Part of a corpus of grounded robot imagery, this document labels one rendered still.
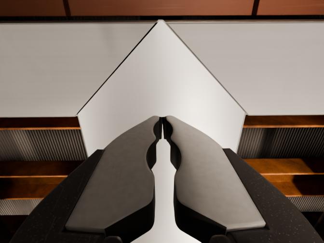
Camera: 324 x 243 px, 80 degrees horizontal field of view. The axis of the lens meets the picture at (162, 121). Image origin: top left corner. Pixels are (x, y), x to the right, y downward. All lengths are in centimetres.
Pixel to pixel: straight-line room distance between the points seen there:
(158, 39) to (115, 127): 10
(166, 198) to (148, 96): 16
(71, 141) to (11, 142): 18
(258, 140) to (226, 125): 45
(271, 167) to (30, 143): 68
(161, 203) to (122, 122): 14
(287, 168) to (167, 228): 32
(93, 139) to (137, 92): 8
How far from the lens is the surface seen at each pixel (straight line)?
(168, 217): 33
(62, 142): 68
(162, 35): 19
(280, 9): 24
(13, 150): 78
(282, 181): 62
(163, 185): 28
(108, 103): 21
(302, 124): 46
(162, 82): 19
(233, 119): 23
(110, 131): 23
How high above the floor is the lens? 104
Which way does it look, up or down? 60 degrees down
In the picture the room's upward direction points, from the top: 179 degrees clockwise
